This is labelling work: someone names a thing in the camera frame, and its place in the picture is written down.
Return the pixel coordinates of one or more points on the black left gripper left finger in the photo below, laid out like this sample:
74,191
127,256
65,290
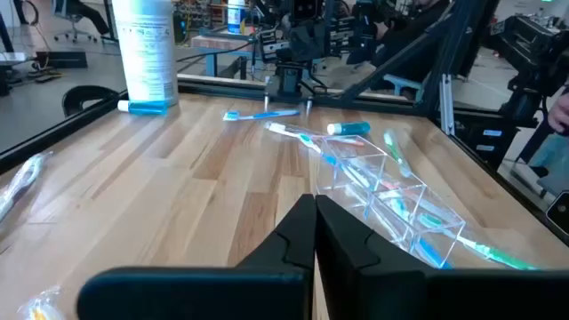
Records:
266,289

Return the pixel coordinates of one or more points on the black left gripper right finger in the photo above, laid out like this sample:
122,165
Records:
378,289

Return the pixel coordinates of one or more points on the clear acrylic organizer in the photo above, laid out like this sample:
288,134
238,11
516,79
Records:
400,209

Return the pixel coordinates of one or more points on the small blue mouthwash bottle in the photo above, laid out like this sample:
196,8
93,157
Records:
149,108
353,128

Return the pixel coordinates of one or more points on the orange toothbrush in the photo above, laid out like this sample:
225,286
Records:
353,142
42,306

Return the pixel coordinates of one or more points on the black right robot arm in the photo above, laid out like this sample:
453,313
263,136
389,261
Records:
290,82

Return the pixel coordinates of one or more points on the blue white background canister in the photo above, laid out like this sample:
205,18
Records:
235,18

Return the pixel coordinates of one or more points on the blue-framed workbench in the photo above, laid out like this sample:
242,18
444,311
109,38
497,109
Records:
222,42

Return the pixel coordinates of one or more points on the person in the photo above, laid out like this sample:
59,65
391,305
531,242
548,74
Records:
400,40

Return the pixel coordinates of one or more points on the light blue stool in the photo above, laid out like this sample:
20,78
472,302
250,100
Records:
400,82

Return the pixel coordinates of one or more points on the white wipes canister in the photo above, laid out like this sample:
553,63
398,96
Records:
146,53

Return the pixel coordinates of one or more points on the black labelled control box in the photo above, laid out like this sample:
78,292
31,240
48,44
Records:
498,142

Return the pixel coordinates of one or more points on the black background robot rig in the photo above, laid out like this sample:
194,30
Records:
524,44

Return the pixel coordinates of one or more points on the office chair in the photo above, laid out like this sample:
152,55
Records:
71,9

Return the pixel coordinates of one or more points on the black power box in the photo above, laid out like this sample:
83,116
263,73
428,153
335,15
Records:
62,60

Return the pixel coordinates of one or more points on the person's hand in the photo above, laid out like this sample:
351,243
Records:
561,113

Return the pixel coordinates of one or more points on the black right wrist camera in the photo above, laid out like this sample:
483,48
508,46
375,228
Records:
306,9

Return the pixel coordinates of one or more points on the silver metal post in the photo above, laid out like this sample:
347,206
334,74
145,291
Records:
309,104
266,95

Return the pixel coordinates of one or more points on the silver aluminium bracket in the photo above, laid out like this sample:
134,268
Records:
446,102

